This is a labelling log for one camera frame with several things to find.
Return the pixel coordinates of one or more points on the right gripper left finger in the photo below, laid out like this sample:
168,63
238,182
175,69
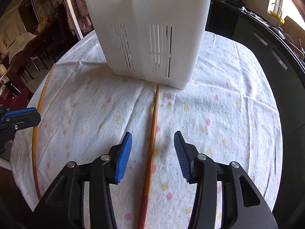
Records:
62,205

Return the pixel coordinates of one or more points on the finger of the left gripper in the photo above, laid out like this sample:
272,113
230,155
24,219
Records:
20,119

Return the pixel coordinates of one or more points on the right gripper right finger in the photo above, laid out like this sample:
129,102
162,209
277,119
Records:
243,206

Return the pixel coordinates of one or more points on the red dining chair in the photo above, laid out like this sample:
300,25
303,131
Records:
17,103

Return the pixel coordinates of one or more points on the wooden dining table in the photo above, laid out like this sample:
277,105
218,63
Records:
54,34

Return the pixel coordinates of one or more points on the white floral tablecloth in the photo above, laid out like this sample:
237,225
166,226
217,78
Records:
227,110

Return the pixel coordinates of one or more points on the glass sliding door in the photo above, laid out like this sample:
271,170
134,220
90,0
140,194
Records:
71,13

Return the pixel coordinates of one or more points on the red checkered apron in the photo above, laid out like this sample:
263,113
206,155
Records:
82,15

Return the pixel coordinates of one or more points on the green lower cabinets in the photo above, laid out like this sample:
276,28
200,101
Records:
285,73

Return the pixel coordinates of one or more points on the white plastic utensil holder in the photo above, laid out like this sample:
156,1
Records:
152,40

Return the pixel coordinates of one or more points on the wooden cutting board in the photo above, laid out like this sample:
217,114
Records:
296,31

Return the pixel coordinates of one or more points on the small chrome faucet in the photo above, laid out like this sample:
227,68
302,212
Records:
279,8

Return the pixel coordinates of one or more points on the grey dish cloth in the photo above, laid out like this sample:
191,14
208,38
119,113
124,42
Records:
253,14

